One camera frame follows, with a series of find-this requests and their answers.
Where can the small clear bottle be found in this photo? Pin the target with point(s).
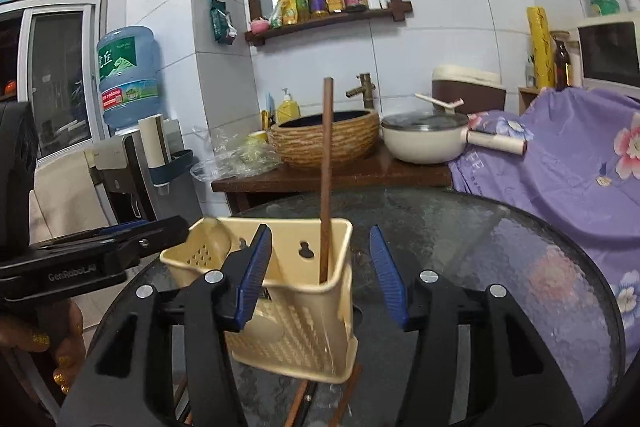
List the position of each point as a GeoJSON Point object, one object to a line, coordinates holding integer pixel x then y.
{"type": "Point", "coordinates": [530, 74]}

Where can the green packet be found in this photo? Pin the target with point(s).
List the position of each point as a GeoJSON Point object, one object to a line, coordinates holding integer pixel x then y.
{"type": "Point", "coordinates": [221, 22]}

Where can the sliding glass door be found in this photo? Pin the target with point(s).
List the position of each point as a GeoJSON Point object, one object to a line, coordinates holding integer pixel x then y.
{"type": "Point", "coordinates": [55, 77]}

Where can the yellow seasoning pouch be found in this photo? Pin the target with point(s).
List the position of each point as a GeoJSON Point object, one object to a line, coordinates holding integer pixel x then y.
{"type": "Point", "coordinates": [287, 9]}

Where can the green oil bottle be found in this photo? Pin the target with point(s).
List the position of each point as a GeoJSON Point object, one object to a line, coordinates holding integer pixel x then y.
{"type": "Point", "coordinates": [301, 4]}

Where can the white rice paddle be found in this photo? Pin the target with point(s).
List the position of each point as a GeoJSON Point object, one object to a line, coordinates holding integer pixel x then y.
{"type": "Point", "coordinates": [435, 100]}

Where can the brown rice cooker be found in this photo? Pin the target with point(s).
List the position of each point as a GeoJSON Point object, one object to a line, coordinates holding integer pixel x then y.
{"type": "Point", "coordinates": [475, 89]}

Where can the small wooden box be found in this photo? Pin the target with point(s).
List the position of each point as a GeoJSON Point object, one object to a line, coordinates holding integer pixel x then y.
{"type": "Point", "coordinates": [527, 99]}

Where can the pink bowl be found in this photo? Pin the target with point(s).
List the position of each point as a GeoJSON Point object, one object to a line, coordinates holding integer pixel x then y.
{"type": "Point", "coordinates": [259, 27]}

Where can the glass pan lid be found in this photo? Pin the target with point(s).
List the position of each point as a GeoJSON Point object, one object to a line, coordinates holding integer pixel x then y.
{"type": "Point", "coordinates": [420, 122]}

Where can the beige plastic utensil holder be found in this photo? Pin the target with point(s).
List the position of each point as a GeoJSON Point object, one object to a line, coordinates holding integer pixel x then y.
{"type": "Point", "coordinates": [295, 307]}

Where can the yellow soap dispenser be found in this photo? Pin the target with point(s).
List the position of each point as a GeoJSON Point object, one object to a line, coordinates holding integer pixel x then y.
{"type": "Point", "coordinates": [288, 112]}

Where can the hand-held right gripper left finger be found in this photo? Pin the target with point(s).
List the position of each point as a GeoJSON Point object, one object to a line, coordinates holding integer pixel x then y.
{"type": "Point", "coordinates": [254, 274]}

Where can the person's left hand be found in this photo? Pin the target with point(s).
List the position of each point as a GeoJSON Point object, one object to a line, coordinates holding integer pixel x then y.
{"type": "Point", "coordinates": [70, 347]}

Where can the brown glass bottle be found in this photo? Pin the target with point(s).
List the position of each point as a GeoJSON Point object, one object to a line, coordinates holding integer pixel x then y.
{"type": "Point", "coordinates": [561, 67]}

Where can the yellow roll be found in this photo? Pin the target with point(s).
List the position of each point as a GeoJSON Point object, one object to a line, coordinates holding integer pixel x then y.
{"type": "Point", "coordinates": [541, 47]}

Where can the water dispenser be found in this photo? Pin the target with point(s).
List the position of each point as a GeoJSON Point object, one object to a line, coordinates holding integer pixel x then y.
{"type": "Point", "coordinates": [115, 177]}

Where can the green seasoning pouch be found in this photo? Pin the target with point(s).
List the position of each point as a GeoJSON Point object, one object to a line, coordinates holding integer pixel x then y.
{"type": "Point", "coordinates": [275, 17]}

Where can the cream pan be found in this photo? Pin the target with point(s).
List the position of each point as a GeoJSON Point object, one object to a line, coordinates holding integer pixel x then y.
{"type": "Point", "coordinates": [425, 147]}

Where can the blue water jug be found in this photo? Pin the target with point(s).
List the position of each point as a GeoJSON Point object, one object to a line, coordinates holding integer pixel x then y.
{"type": "Point", "coordinates": [130, 77]}

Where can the white microwave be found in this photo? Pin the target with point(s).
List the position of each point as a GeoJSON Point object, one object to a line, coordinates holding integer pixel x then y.
{"type": "Point", "coordinates": [610, 52]}

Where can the bamboo style faucet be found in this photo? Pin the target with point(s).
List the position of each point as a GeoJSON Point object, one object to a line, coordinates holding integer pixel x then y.
{"type": "Point", "coordinates": [364, 92]}

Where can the woven pattern basin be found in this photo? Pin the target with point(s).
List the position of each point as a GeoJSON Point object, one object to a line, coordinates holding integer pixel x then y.
{"type": "Point", "coordinates": [300, 144]}

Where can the beige cloth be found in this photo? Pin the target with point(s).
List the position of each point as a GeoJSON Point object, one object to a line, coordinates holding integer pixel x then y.
{"type": "Point", "coordinates": [65, 192]}

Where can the brown wooden chopstick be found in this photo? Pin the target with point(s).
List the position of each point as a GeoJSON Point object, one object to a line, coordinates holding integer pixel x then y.
{"type": "Point", "coordinates": [347, 392]}
{"type": "Point", "coordinates": [297, 402]}
{"type": "Point", "coordinates": [326, 157]}

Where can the dark teal holder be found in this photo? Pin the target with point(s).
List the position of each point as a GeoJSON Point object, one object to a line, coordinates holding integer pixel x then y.
{"type": "Point", "coordinates": [172, 169]}

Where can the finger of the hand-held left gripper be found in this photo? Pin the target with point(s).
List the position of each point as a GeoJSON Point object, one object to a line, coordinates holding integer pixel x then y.
{"type": "Point", "coordinates": [165, 234]}
{"type": "Point", "coordinates": [122, 227]}

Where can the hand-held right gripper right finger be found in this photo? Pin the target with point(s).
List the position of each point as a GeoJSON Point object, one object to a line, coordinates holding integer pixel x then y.
{"type": "Point", "coordinates": [388, 279]}

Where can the clear plastic bag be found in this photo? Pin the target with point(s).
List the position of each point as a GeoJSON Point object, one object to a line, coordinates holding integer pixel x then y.
{"type": "Point", "coordinates": [235, 159]}

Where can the purple floral cloth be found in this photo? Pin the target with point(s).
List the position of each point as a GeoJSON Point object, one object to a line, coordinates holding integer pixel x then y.
{"type": "Point", "coordinates": [560, 167]}

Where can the wooden counter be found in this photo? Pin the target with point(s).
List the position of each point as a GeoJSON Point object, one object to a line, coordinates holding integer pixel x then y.
{"type": "Point", "coordinates": [380, 174]}

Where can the white jar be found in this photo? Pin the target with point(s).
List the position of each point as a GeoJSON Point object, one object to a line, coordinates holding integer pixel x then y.
{"type": "Point", "coordinates": [632, 2]}

